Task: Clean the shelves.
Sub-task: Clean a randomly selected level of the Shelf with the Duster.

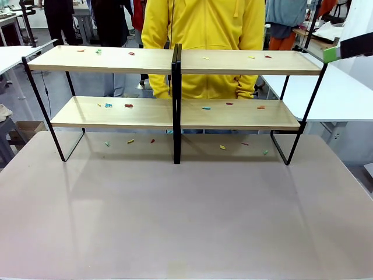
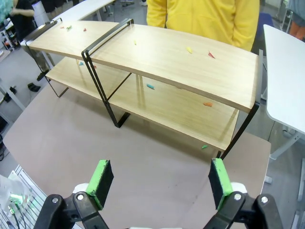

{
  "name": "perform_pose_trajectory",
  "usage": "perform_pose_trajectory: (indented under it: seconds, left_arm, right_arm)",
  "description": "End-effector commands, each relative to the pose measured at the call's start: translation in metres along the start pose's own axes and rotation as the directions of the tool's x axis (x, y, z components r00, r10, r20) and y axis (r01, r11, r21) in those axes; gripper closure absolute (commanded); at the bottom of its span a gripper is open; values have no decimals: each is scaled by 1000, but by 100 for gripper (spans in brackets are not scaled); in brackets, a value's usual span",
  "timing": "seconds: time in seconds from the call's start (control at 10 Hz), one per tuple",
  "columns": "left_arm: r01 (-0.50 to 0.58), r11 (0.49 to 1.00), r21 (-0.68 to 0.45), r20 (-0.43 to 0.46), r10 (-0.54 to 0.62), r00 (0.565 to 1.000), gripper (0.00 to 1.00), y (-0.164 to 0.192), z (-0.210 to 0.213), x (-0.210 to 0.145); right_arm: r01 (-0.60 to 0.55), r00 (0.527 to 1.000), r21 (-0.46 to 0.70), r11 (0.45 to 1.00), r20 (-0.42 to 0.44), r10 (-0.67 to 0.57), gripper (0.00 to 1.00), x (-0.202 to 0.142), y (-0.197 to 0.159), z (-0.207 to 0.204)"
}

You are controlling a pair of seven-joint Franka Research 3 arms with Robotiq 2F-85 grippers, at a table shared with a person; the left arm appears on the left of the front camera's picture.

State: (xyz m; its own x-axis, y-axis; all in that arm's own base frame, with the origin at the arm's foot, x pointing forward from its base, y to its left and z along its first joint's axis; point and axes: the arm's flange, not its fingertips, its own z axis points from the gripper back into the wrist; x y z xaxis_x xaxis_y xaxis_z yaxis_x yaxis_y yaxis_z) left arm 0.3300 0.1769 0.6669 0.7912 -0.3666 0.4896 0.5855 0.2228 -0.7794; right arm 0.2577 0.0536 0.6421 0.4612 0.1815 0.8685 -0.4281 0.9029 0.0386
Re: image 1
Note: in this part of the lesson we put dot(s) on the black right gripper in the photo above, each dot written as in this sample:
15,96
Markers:
357,46

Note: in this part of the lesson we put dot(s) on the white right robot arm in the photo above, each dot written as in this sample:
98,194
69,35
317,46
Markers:
360,17

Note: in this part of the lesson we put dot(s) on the wooden workbench with papers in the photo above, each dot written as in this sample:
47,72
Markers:
323,33

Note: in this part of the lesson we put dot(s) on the thin black pole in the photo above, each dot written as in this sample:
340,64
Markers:
311,26

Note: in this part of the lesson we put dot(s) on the large white side table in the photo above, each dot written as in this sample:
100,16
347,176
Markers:
335,96

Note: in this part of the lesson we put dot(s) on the orange garment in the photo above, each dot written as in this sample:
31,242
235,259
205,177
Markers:
325,6

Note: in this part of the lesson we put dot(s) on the person in blue top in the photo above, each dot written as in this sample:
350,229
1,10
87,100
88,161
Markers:
284,11

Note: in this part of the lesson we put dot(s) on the person in yellow hoodie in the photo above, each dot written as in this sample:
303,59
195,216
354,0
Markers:
209,23

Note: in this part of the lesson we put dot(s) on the yellow diamond paper scrap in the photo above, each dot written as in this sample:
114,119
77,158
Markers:
223,147

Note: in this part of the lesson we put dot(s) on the person in red jacket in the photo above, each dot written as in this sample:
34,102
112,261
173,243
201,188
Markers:
138,14

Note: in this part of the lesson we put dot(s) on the person with grey trousers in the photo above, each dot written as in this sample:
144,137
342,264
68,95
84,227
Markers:
110,23

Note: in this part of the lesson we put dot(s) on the grey background desk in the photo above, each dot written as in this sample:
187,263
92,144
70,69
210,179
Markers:
84,20

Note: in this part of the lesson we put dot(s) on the person in black clothes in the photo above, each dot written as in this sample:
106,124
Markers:
59,17

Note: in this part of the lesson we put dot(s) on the black stand pole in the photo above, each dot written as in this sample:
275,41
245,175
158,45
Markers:
27,23

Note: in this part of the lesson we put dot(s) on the cardboard box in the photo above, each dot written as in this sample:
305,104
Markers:
30,129

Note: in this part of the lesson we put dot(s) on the white background desk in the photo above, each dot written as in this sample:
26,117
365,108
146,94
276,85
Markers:
10,24

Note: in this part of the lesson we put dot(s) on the beige cloth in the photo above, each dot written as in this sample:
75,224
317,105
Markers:
4,112

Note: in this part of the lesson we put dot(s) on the grey stool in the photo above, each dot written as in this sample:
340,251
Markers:
6,137

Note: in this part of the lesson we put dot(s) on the wooden shelf unit black frame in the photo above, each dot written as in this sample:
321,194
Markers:
102,62
247,65

